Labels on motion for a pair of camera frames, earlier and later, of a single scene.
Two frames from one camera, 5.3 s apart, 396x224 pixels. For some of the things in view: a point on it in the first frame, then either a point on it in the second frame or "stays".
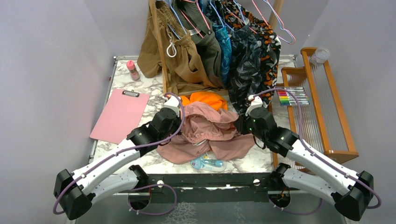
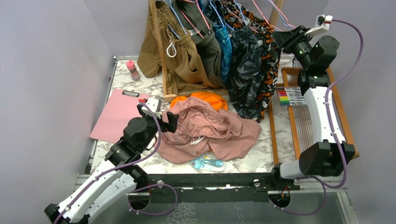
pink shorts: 205,127 stays
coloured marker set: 287,99 stays
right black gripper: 240,123 -> 283,38
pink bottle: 134,73 stays
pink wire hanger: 266,22 -> 279,10
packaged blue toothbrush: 207,162 stays
